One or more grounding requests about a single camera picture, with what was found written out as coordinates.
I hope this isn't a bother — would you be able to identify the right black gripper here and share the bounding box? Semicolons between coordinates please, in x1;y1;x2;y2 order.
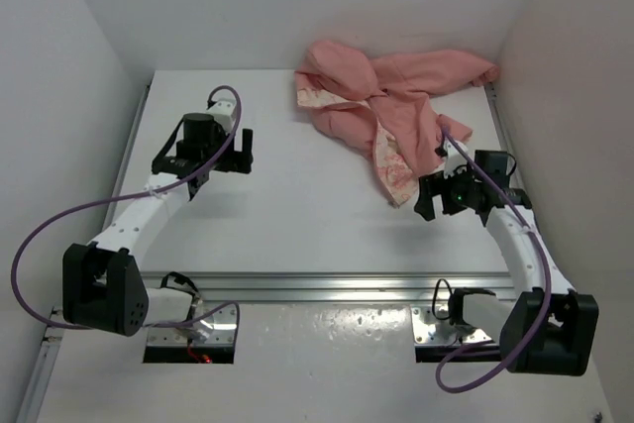
414;160;479;221

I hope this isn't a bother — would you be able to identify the pink hooded zip jacket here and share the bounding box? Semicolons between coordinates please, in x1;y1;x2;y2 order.
294;40;499;207

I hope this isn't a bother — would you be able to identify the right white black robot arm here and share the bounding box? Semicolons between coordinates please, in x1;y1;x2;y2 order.
414;140;599;376

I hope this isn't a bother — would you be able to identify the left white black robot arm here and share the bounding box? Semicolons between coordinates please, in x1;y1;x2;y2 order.
62;113;254;336

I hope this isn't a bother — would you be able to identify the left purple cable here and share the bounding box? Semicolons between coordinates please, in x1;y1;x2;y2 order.
10;85;243;330

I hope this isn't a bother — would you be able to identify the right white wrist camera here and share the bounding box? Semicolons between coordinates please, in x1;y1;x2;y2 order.
442;139;469;179

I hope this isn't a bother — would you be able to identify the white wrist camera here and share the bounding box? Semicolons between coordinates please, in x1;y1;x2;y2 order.
207;98;237;134
442;139;469;179

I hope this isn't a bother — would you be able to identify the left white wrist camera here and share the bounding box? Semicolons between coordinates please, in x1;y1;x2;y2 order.
207;98;237;134

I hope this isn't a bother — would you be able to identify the right aluminium side rail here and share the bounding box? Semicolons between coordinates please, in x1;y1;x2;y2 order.
484;83;523;187

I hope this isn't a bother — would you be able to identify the aluminium side rail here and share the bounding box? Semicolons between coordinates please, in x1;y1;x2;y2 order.
15;82;152;422
484;83;523;187

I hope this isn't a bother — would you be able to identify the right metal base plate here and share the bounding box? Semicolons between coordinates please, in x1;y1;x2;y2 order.
410;305;491;348

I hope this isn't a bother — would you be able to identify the metal base plate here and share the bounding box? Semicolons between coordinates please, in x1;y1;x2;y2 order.
410;305;491;348
147;301;241;348

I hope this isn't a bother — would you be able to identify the aluminium front rail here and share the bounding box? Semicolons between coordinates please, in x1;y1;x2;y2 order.
141;271;521;304

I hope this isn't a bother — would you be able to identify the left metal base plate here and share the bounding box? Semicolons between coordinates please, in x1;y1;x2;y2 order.
147;301;241;348

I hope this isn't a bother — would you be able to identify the left aluminium side rail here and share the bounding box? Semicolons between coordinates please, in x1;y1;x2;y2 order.
15;82;152;422

